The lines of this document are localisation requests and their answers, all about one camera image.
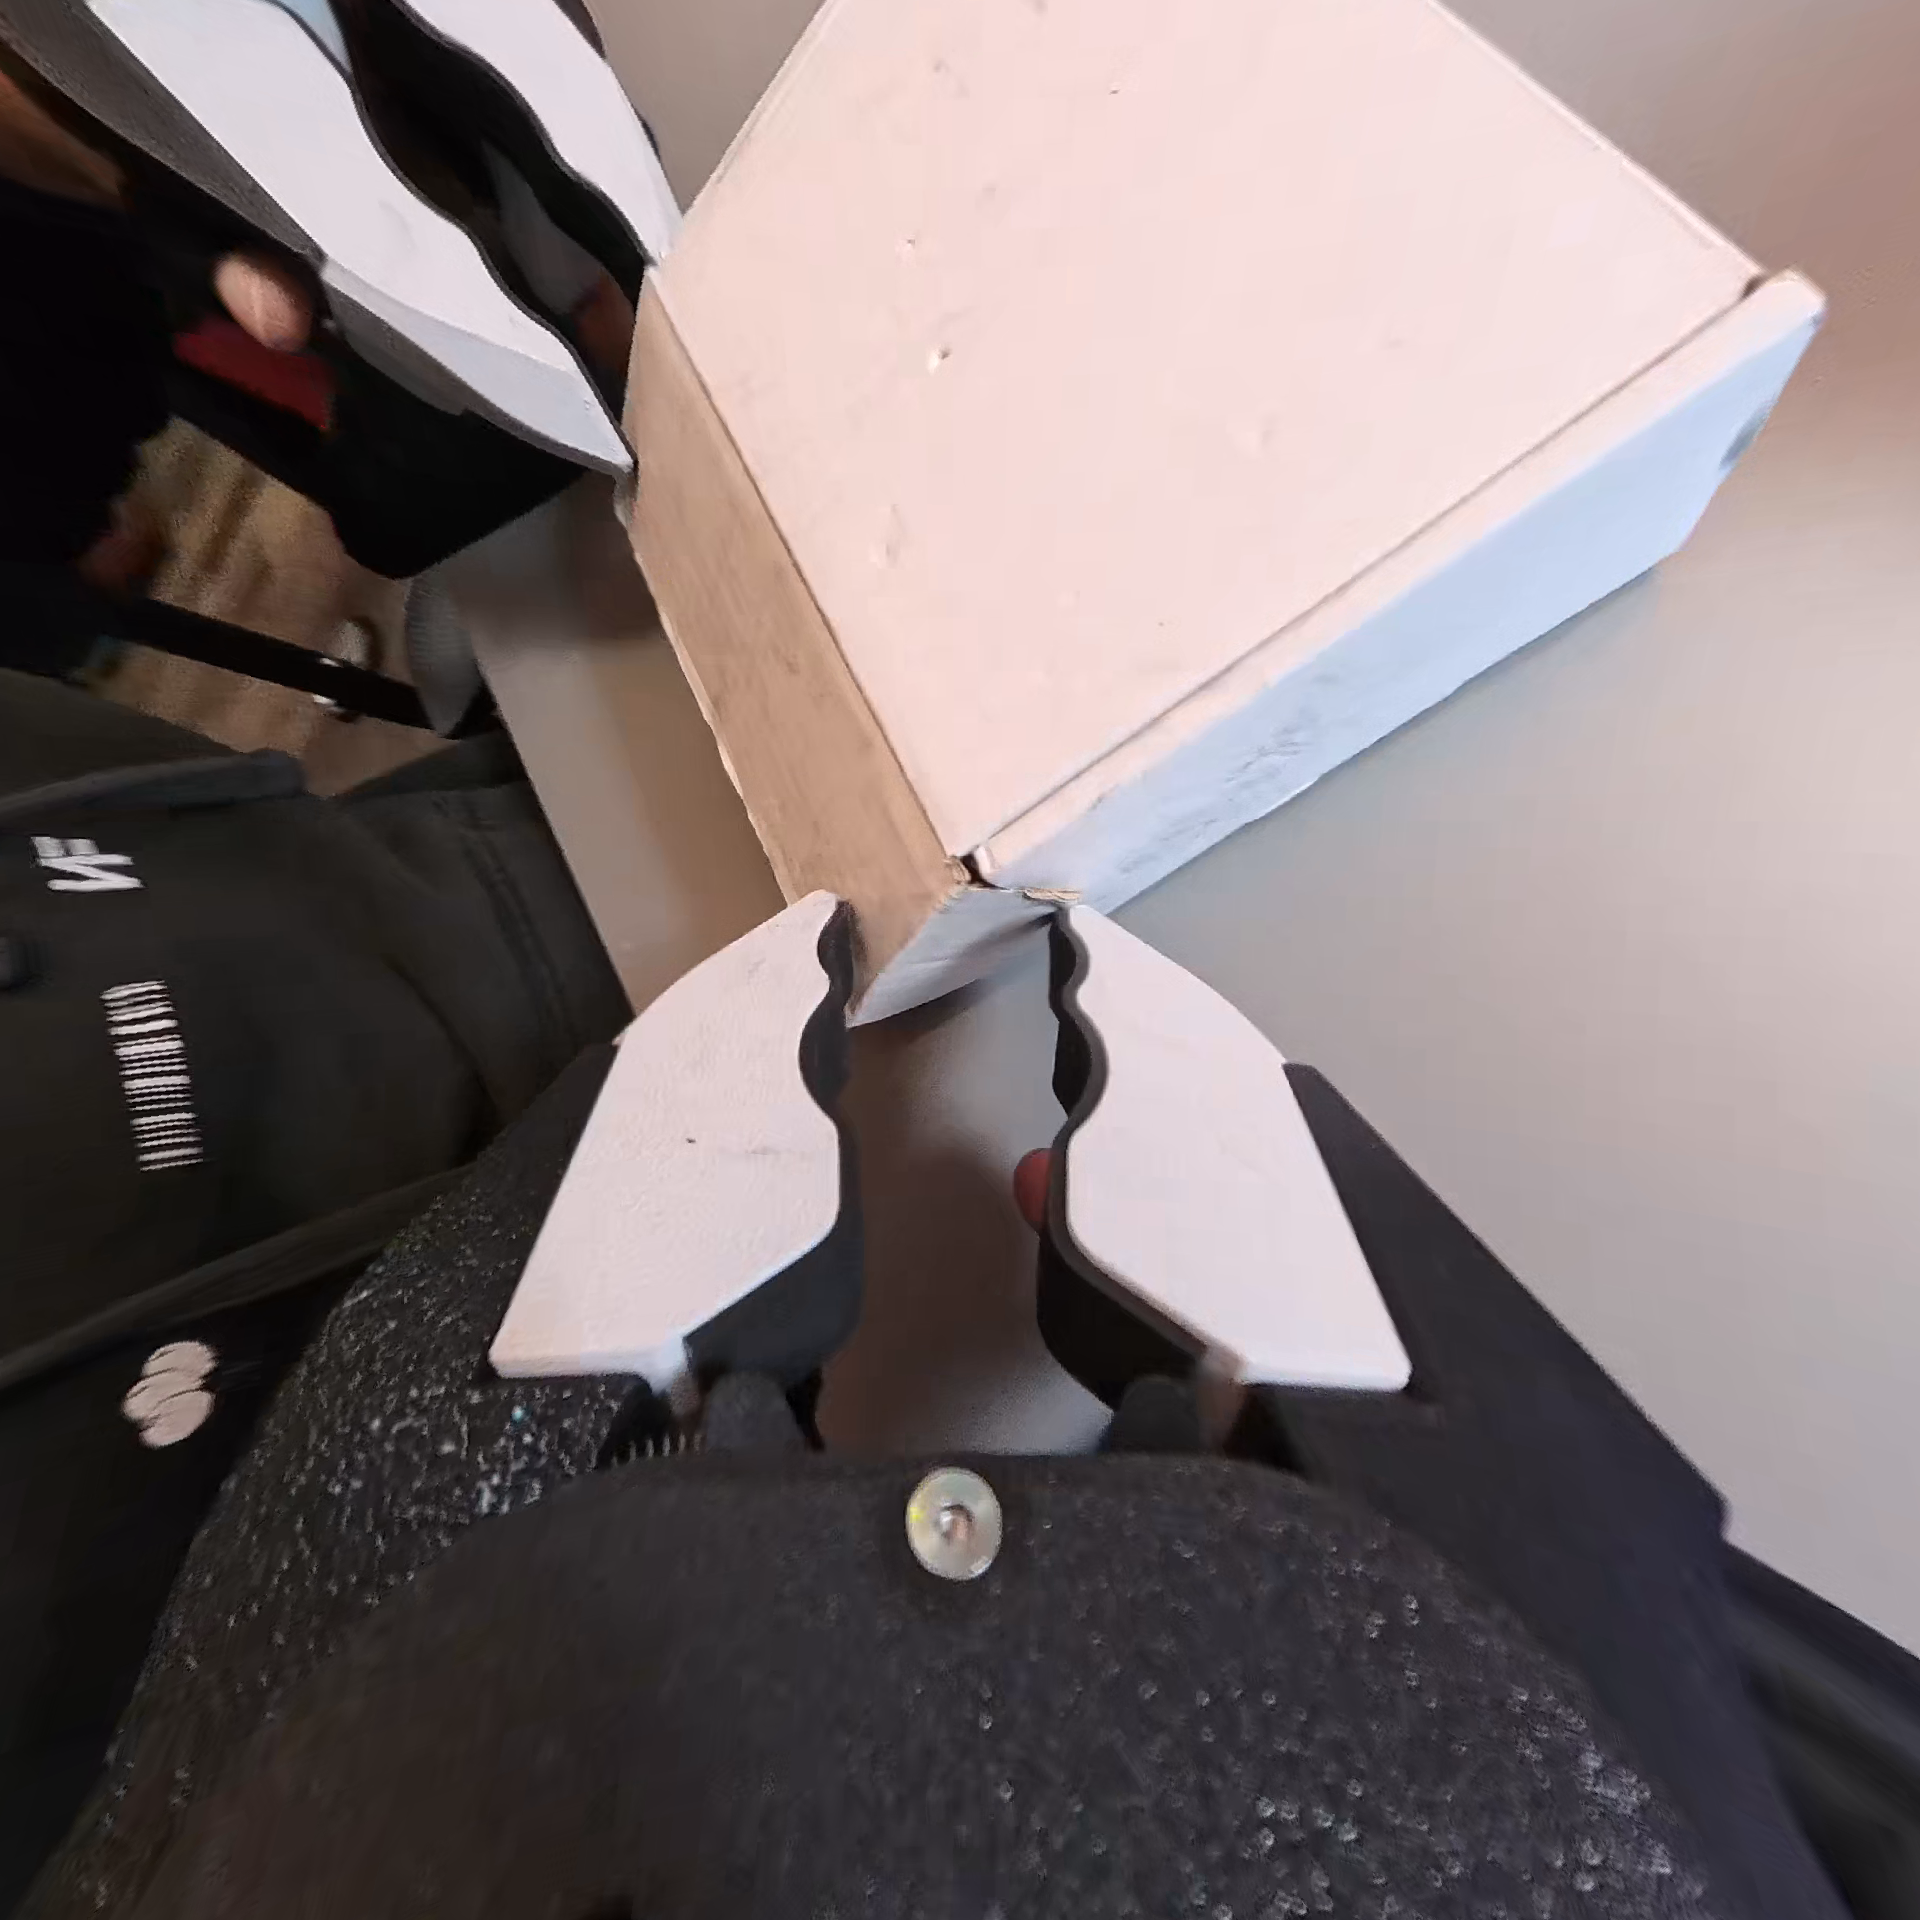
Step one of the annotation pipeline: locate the person's left hand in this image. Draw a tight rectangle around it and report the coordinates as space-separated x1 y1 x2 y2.
0 158 587 590

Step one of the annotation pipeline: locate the person's dark clothing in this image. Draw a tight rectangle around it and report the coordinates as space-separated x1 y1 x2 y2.
0 666 632 1876

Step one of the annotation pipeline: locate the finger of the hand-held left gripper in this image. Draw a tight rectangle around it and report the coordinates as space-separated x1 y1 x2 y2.
398 0 683 271
89 0 635 479

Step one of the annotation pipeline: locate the white cardboard mailer box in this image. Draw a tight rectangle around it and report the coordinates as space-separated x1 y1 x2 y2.
616 0 1828 1028

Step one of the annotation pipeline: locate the grey desk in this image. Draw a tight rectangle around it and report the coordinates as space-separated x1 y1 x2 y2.
451 0 1920 1653

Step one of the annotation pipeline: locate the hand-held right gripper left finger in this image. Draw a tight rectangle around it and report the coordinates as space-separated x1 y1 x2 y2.
489 890 865 1384

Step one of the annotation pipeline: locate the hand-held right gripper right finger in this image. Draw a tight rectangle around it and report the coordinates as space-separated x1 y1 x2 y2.
1035 903 1414 1397

